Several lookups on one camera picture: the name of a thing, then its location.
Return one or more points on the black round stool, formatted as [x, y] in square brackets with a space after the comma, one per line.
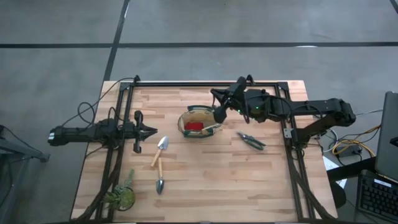
[338, 194]

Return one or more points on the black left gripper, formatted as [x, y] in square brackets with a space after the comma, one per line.
[138, 130]

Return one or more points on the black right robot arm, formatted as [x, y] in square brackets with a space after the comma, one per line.
[323, 105]

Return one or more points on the white paper sheet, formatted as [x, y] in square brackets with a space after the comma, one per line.
[330, 164]

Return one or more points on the grey metal stand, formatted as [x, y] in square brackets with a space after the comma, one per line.
[21, 151]

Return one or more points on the beige green gardening bag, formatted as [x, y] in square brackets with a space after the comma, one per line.
[189, 119]

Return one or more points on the red gardening glove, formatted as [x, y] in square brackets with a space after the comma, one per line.
[193, 126]

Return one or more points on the black aluminium table frame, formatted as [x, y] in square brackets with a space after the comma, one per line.
[186, 84]

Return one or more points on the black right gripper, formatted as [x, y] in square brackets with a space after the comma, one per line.
[237, 96]

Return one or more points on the succulent plant in black pot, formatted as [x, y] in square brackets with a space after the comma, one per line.
[122, 196]

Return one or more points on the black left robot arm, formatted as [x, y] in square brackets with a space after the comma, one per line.
[77, 133]

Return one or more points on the grey power box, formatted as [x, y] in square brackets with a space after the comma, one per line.
[348, 151]

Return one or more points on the black keyboard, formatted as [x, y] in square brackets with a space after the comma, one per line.
[377, 196]

